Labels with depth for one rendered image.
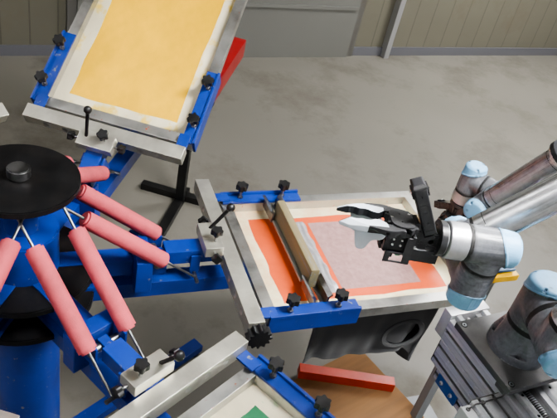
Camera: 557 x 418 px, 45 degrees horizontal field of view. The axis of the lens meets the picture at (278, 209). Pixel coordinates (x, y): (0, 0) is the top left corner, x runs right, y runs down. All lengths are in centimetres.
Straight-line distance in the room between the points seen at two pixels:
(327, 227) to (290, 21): 361
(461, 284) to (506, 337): 37
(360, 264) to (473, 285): 97
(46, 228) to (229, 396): 68
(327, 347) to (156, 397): 82
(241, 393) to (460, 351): 59
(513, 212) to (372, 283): 89
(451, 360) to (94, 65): 162
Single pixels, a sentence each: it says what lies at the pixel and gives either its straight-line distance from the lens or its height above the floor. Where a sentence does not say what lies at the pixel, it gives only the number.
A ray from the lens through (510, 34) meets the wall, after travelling 744.
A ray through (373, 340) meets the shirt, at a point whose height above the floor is 72.
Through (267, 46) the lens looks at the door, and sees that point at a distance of 586.
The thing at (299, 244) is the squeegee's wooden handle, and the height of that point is 106.
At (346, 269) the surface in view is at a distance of 227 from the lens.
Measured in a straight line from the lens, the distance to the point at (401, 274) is 234.
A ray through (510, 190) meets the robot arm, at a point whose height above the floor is 140.
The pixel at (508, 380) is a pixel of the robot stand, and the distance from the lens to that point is 172.
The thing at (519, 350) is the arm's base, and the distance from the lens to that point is 174.
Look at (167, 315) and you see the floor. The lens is 329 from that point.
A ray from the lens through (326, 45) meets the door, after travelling 612.
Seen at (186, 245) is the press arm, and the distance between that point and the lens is 209.
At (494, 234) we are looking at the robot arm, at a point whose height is 169.
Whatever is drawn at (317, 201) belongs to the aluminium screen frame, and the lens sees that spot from 249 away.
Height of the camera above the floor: 241
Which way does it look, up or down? 36 degrees down
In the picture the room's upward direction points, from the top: 14 degrees clockwise
